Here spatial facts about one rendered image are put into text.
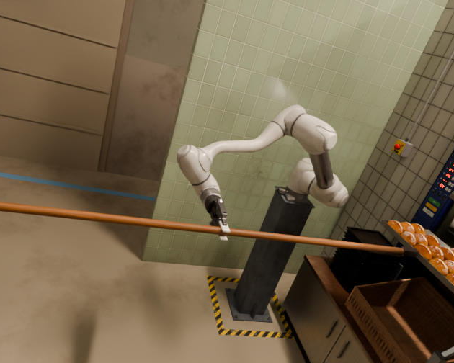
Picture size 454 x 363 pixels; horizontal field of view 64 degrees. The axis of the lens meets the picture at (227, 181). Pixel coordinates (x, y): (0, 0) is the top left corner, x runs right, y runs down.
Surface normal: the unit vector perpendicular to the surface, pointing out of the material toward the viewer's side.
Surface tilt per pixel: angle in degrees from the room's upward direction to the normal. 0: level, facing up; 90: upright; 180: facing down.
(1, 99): 90
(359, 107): 90
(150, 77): 90
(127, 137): 90
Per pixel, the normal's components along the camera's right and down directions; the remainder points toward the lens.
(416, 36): 0.22, 0.47
